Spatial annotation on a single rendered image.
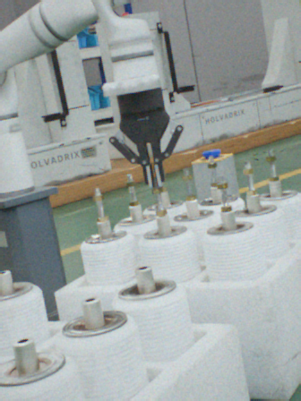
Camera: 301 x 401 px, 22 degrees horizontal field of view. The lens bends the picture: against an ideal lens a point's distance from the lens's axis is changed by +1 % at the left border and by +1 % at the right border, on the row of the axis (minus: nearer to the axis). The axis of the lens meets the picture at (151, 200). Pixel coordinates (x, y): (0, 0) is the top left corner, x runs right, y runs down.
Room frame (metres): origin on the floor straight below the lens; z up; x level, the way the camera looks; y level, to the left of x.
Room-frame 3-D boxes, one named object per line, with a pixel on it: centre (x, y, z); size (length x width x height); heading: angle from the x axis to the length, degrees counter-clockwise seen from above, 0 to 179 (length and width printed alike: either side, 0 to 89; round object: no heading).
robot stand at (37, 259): (1.81, 0.31, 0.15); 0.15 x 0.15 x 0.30; 39
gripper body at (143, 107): (1.29, -0.01, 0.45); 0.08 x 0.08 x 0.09
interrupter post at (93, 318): (0.87, 0.09, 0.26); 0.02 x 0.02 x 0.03
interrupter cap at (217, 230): (1.24, -0.12, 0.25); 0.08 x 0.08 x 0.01
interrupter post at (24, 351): (0.77, 0.15, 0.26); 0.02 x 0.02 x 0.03
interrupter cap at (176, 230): (1.29, -0.01, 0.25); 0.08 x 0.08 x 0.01
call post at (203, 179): (1.69, -0.14, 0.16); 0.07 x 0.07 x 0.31; 61
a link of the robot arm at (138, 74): (1.27, -0.01, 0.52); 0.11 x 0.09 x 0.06; 171
